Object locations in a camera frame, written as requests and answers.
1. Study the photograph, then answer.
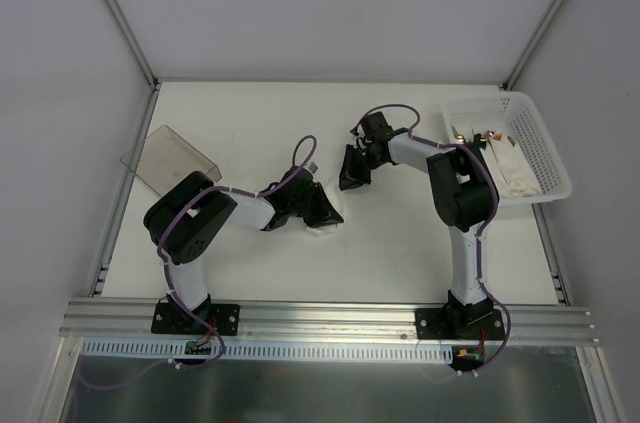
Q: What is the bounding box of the white paper napkin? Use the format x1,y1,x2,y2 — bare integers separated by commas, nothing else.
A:
302,183,348,237

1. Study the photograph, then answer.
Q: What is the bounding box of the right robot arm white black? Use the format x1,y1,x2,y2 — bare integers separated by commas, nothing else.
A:
339,133,499,339

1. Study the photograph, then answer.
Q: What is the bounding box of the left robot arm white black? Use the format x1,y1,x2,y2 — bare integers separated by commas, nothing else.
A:
143,168,344,333

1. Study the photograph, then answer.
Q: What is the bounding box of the rolled napkin bundle in basket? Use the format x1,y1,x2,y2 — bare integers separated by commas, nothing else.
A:
451,125,474,145

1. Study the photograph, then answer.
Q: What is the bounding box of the smoky transparent plastic container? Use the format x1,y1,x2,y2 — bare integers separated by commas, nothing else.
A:
120,125,222,197

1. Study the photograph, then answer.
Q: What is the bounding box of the white plastic basket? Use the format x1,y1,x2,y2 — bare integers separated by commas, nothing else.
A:
440,91,573,206

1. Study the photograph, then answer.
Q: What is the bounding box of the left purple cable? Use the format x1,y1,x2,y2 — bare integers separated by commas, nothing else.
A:
74,134,320,389

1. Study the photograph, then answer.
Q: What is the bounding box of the purple cable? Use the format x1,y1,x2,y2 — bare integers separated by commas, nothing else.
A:
349,102,514,382
74,134,320,389

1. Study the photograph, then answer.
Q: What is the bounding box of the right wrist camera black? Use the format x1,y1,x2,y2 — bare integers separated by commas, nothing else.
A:
360,111,394,141

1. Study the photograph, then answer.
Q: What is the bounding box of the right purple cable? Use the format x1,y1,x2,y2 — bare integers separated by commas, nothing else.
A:
349,102,514,382

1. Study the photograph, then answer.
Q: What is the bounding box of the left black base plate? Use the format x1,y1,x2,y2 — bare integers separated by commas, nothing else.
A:
151,300,241,336

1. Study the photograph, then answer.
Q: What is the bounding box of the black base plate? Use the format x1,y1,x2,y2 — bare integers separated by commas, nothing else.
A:
414,307,506,341
151,300,241,336

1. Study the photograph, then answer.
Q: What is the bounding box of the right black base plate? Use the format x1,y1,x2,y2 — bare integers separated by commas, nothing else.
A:
414,307,506,341

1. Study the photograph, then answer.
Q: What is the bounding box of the aluminium front rail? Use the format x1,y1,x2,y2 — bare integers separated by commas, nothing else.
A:
59,297,601,347

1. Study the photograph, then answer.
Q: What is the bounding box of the white slotted cable duct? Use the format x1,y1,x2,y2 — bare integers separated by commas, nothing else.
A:
81,338,453,365

